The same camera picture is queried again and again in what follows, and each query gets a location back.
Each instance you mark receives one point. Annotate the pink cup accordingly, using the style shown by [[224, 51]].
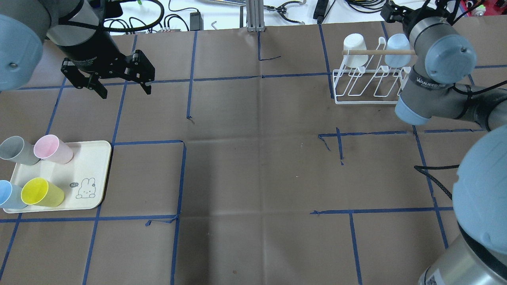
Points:
[[51, 148]]

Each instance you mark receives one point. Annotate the red parts tray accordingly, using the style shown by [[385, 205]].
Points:
[[488, 8]]

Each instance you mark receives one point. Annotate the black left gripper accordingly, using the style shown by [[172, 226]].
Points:
[[88, 48]]

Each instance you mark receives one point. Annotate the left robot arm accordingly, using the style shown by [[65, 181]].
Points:
[[77, 28]]

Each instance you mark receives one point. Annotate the cream plastic tray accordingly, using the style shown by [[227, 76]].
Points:
[[82, 179]]

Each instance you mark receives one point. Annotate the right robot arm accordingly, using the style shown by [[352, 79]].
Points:
[[478, 254]]

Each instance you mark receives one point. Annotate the light blue cup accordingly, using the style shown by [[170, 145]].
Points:
[[10, 196], [397, 42]]

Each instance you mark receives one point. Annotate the aluminium frame post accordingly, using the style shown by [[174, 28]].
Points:
[[255, 15]]

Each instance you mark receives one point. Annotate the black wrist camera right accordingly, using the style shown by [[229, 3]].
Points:
[[391, 12]]

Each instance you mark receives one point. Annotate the white ikea cup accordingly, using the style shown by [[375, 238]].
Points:
[[355, 42]]

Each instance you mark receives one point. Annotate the white wire cup rack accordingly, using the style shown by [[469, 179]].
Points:
[[375, 83]]

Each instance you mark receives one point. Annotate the grey cup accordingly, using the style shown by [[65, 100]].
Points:
[[16, 149]]

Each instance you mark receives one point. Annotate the yellow cup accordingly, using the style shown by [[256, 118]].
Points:
[[41, 192]]

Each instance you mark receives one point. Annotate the black power adapter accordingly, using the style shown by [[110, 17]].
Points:
[[196, 22]]

